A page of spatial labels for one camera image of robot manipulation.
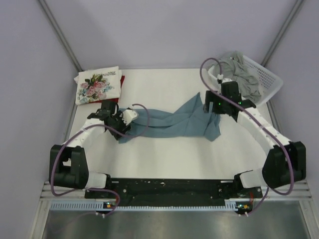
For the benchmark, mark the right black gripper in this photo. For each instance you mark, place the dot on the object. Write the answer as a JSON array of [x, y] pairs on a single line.
[[209, 98]]

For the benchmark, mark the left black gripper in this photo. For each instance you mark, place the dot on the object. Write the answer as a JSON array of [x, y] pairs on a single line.
[[123, 125]]

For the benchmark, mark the blue-grey t-shirt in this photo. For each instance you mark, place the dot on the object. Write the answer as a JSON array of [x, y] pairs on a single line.
[[189, 120]]

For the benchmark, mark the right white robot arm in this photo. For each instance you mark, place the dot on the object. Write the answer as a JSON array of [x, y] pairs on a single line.
[[285, 161]]

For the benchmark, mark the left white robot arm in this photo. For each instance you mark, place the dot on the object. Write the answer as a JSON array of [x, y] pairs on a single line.
[[68, 162]]

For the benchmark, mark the grey crumpled t-shirt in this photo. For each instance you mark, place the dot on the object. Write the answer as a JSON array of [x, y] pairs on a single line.
[[233, 67]]

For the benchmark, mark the white plastic laundry basket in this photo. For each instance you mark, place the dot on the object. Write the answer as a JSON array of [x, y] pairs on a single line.
[[270, 83]]

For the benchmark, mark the white floral folded t-shirt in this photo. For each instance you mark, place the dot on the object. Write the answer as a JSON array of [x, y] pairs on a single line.
[[93, 84]]

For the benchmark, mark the red folded t-shirt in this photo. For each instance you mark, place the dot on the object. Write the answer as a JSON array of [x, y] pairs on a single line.
[[113, 96]]

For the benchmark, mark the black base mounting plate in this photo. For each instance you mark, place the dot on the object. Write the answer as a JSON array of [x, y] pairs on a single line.
[[179, 192]]

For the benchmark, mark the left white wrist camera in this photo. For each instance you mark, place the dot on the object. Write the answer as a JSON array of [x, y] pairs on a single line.
[[129, 115]]

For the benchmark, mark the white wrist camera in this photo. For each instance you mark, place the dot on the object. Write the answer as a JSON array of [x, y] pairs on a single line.
[[221, 79], [129, 115]]

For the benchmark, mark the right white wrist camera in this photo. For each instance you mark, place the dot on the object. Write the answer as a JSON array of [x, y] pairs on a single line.
[[221, 79]]

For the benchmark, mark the right aluminium frame post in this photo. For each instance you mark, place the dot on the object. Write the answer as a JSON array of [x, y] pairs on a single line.
[[298, 5]]

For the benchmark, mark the aluminium frame post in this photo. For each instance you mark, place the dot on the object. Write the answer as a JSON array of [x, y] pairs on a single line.
[[59, 34], [298, 5]]

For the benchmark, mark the blue-white slotted cable duct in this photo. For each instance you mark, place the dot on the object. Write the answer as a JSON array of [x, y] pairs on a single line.
[[106, 206]]

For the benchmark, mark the left aluminium frame post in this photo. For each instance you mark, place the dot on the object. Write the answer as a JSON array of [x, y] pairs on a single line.
[[59, 34]]

